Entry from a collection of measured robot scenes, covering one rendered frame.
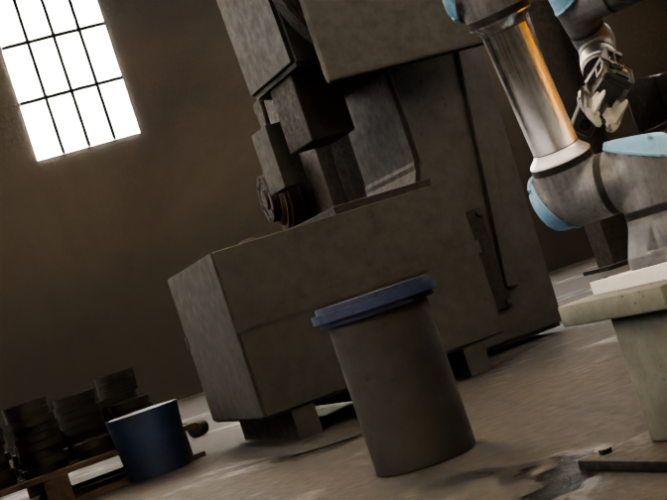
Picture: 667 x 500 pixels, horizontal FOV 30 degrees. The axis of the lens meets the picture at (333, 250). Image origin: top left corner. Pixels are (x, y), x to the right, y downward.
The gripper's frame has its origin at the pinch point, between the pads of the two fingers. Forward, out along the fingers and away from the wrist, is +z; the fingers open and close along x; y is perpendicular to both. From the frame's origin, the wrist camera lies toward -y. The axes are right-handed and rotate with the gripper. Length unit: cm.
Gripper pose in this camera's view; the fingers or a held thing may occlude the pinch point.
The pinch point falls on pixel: (602, 127)
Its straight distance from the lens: 241.0
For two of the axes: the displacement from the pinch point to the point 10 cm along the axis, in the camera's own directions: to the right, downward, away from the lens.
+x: 9.2, 3.7, 1.6
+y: 3.9, -7.2, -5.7
